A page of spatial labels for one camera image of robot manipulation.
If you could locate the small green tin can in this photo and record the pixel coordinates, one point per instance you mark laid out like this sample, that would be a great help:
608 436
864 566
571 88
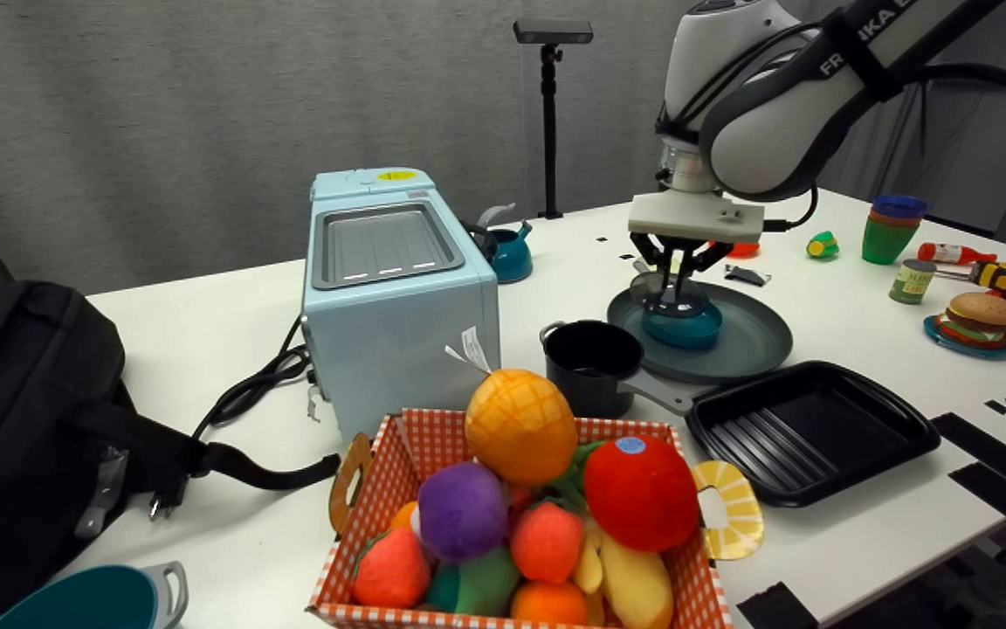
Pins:
913 281

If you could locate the orange plush pineapple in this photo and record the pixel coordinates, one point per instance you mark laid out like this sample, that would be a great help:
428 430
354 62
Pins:
522 426

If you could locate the stacked green blue cups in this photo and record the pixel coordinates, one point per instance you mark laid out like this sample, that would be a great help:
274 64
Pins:
892 220

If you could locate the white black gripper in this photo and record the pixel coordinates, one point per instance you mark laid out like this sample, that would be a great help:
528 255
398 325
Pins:
697 224

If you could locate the red round lid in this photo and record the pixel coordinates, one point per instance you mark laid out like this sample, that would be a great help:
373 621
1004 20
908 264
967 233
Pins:
745 249

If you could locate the red checkered fruit basket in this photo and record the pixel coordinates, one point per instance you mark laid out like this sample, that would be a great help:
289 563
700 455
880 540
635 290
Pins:
387 469

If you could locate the yellow pineapple slice toy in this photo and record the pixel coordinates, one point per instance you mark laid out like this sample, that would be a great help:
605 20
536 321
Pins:
742 525

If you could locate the black pot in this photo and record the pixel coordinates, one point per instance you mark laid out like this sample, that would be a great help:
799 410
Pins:
600 368

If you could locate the small blue pan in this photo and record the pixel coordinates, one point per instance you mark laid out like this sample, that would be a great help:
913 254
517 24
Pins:
683 334

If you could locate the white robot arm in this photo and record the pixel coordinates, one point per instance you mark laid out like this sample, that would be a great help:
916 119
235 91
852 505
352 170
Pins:
755 102

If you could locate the purple plush fruit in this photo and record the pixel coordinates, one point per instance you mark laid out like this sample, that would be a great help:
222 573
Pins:
462 510

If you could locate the dark teal round plate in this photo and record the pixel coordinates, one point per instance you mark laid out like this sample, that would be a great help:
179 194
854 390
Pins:
749 339

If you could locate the black grill tray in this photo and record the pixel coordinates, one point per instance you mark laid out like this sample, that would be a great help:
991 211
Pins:
807 430

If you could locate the teal pot with handle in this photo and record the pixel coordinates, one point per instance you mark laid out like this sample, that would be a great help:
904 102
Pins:
105 597

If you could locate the light blue toaster oven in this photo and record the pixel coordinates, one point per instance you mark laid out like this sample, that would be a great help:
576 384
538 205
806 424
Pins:
401 305

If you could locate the teal kettle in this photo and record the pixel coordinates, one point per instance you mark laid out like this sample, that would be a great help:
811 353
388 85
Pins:
506 247

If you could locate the black backpack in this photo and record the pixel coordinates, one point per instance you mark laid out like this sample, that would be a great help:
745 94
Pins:
75 451

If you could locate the green yellow toy fruit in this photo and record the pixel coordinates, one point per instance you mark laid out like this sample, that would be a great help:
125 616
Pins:
824 247

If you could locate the black camera tripod stand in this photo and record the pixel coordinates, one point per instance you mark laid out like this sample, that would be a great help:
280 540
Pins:
550 40

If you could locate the toy hamburger on plate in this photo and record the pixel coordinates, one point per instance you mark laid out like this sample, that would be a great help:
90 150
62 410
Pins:
972 325

